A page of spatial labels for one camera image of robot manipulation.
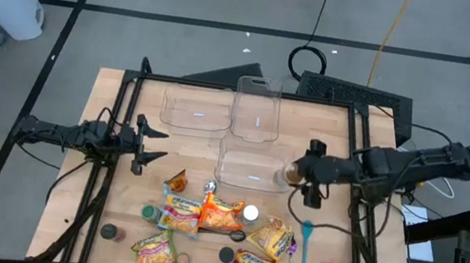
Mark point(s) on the black-lid spice jar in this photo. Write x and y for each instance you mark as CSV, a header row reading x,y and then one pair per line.
x,y
227,255

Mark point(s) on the black perforated computer case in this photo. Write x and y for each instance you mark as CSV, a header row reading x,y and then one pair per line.
x,y
351,92

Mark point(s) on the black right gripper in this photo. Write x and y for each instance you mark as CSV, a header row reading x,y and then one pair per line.
x,y
317,168

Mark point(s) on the clear plastic bin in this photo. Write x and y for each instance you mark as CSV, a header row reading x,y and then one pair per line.
x,y
198,98
259,107
249,163

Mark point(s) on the small clear-rimmed jar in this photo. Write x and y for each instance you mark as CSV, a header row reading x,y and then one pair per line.
x,y
183,260

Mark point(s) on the taco seasoning mix packet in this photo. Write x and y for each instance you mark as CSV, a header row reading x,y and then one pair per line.
x,y
177,182

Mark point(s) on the green-lid spice jar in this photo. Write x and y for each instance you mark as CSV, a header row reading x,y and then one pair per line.
x,y
150,212

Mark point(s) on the orange chicken ramen pack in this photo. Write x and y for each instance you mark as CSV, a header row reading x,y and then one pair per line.
x,y
218,216

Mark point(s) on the teal plastic spoon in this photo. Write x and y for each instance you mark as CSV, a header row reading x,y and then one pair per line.
x,y
307,228

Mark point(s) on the black desk edge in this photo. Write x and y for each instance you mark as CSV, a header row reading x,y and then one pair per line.
x,y
442,227

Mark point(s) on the chili shrimp ramen pack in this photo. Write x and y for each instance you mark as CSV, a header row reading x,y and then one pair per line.
x,y
153,254

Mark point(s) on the white-lid spice jar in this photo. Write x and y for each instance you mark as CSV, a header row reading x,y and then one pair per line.
x,y
250,213

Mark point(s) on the black metal spoon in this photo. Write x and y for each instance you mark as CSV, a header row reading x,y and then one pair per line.
x,y
238,235

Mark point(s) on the white paper sheet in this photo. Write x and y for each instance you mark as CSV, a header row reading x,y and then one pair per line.
x,y
421,252

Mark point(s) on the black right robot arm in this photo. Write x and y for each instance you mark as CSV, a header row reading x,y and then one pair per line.
x,y
396,165

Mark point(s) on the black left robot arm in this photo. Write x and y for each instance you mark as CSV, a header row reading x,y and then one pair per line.
x,y
78,134

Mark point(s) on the blue less-sodium ramen pack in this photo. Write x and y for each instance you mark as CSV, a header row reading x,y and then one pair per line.
x,y
179,216

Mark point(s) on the black flat panel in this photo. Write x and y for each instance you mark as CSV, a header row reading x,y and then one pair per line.
x,y
233,76

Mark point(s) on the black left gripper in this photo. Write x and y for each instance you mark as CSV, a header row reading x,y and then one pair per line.
x,y
139,146

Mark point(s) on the tan-top brown spice jar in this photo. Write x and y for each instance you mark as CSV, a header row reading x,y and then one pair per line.
x,y
291,175

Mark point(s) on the orange can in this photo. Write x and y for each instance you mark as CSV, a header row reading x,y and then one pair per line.
x,y
109,232

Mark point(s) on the yellow ramen pack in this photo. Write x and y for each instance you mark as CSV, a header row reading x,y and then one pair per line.
x,y
270,238

